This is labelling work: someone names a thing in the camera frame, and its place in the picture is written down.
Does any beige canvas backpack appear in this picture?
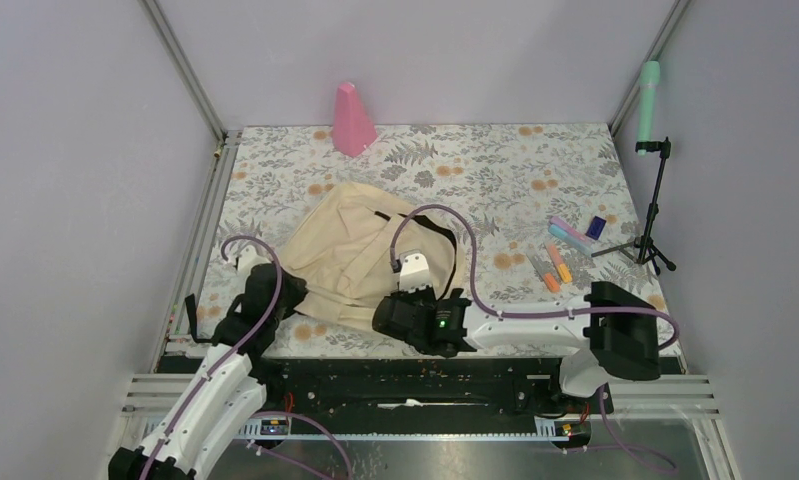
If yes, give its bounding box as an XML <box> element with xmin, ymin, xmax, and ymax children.
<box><xmin>269</xmin><ymin>182</ymin><xmax>467</xmax><ymax>332</ymax></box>

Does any orange highlighter pen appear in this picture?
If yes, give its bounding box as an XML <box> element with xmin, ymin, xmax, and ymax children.
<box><xmin>527</xmin><ymin>254</ymin><xmax>561</xmax><ymax>293</ymax></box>

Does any pink highlighter pen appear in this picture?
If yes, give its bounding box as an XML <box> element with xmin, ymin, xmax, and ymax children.
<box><xmin>549</xmin><ymin>216</ymin><xmax>594</xmax><ymax>245</ymax></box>

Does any purple toy brick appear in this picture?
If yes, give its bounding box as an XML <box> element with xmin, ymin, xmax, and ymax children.
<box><xmin>585</xmin><ymin>216</ymin><xmax>607</xmax><ymax>241</ymax></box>

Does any black tripod stand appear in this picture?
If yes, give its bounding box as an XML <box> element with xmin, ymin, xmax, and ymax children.
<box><xmin>591</xmin><ymin>137</ymin><xmax>677</xmax><ymax>275</ymax></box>

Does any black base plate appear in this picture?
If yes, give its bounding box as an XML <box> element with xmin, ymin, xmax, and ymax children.
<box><xmin>263</xmin><ymin>358</ymin><xmax>613</xmax><ymax>416</ymax></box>

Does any pink cone block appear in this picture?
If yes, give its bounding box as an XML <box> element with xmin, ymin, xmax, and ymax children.
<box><xmin>332</xmin><ymin>82</ymin><xmax>378</xmax><ymax>157</ymax></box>

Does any yellow highlighter pen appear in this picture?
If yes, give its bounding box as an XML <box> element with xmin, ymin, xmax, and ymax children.
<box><xmin>545</xmin><ymin>242</ymin><xmax>572</xmax><ymax>283</ymax></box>

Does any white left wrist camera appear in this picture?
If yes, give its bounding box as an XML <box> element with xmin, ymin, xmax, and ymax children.
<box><xmin>228</xmin><ymin>246</ymin><xmax>264</xmax><ymax>274</ymax></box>

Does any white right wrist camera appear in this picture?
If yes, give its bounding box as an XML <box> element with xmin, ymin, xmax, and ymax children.
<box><xmin>393</xmin><ymin>250</ymin><xmax>432</xmax><ymax>293</ymax></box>

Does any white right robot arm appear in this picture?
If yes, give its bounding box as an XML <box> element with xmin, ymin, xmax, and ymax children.
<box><xmin>372</xmin><ymin>281</ymin><xmax>661</xmax><ymax>412</ymax></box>

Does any aluminium cable duct rail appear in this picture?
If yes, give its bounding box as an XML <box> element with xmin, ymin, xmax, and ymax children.
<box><xmin>234</xmin><ymin>416</ymin><xmax>591</xmax><ymax>442</ymax></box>

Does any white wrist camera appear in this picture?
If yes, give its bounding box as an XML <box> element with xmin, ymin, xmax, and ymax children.
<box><xmin>228</xmin><ymin>246</ymin><xmax>264</xmax><ymax>274</ymax></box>
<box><xmin>393</xmin><ymin>250</ymin><xmax>432</xmax><ymax>293</ymax></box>

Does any light blue highlighter pen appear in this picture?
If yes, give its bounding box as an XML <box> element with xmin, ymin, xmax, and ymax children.
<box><xmin>548</xmin><ymin>224</ymin><xmax>594</xmax><ymax>257</ymax></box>

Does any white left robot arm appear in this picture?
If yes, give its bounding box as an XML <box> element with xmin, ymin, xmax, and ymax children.
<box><xmin>107</xmin><ymin>263</ymin><xmax>307</xmax><ymax>479</ymax></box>

